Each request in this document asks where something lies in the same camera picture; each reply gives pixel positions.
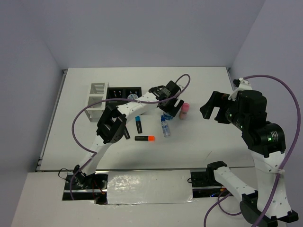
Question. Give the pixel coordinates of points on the black slotted container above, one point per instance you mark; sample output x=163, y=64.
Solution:
x=121, y=93

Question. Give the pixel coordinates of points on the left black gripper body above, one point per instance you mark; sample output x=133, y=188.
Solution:
x=169, y=108

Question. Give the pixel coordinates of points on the white slotted container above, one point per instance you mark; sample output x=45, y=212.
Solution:
x=97, y=92

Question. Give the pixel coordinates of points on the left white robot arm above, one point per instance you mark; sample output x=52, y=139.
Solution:
x=113, y=121

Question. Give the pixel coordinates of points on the blue round tin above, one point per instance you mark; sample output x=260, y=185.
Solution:
x=167, y=116
x=132, y=97

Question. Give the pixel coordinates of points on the blue round tin front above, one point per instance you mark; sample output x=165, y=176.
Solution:
x=132, y=97

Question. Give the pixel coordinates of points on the orange highlighter marker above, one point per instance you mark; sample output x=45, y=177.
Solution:
x=144, y=138

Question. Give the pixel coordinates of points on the blue highlighter marker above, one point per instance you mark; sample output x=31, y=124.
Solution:
x=138, y=124

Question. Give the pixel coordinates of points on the pink capped bottle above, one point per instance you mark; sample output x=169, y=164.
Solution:
x=183, y=111

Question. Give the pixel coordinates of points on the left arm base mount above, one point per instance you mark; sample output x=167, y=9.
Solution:
x=95, y=191

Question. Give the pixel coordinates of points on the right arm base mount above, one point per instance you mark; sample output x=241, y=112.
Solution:
x=202, y=187

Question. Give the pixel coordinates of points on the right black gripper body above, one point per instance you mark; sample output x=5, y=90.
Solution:
x=227, y=111

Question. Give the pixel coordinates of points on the blue round tin back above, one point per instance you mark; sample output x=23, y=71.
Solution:
x=167, y=116

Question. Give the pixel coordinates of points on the blue spray bottle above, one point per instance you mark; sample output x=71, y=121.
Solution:
x=165, y=127

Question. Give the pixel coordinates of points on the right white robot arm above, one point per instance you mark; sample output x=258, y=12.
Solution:
x=245, y=108

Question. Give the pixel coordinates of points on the pink highlighter marker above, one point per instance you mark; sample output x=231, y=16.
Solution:
x=126, y=134

